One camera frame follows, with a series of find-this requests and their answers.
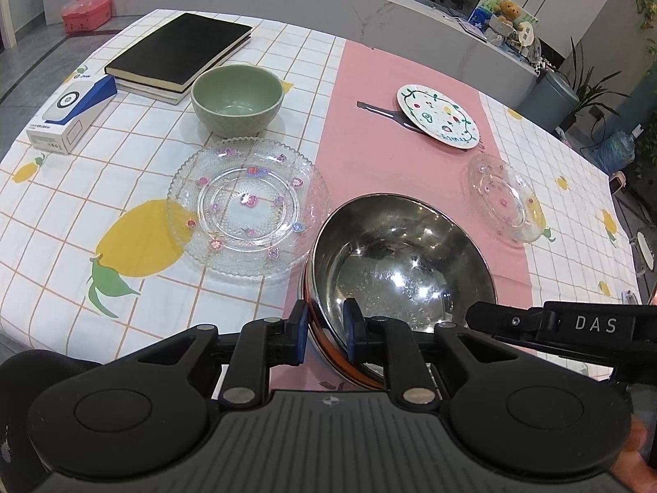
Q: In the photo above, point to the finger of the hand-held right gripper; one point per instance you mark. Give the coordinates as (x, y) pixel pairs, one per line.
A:
(505, 319)

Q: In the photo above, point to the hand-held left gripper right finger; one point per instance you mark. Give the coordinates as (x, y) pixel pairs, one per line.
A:
(351, 329)

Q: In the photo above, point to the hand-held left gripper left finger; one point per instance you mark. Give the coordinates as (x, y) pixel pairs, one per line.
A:
(300, 329)

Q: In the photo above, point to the stainless steel bowl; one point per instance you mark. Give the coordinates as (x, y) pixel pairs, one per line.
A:
(400, 267)

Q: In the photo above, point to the small clear glass plate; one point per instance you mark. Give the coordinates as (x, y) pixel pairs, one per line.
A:
(503, 195)

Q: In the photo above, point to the large clear glass plate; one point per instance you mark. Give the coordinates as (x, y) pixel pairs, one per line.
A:
(246, 205)

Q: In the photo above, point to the white painted fruit plate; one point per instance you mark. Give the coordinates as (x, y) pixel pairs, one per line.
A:
(436, 113)

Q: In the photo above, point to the green ceramic bowl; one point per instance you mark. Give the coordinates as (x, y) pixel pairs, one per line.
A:
(236, 113)

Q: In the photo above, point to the person's right hand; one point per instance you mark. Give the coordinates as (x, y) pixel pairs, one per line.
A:
(639, 454)

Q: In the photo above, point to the pink table runner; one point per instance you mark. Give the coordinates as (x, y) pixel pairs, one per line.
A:
(359, 164)

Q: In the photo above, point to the grey trash can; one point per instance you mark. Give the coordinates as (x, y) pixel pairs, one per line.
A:
(549, 97)

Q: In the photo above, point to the green leafy floor plant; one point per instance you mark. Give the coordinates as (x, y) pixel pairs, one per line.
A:
(590, 87)

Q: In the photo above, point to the lemon print checked tablecloth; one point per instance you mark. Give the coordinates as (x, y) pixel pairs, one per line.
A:
(77, 215)

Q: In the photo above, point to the book with white pages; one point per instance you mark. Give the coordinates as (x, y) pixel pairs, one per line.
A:
(154, 93)

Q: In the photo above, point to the black hardcover book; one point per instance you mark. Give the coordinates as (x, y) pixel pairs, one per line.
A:
(179, 49)

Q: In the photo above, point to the white and blue box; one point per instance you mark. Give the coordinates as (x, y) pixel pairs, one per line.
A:
(66, 123)

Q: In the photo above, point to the hanging green vine plant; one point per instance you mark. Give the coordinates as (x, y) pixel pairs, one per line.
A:
(646, 5)

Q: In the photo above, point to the white marble bench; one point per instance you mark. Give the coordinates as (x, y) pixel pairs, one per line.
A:
(308, 5)

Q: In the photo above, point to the pink plastic case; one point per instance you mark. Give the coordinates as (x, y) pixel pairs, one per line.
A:
(87, 13)

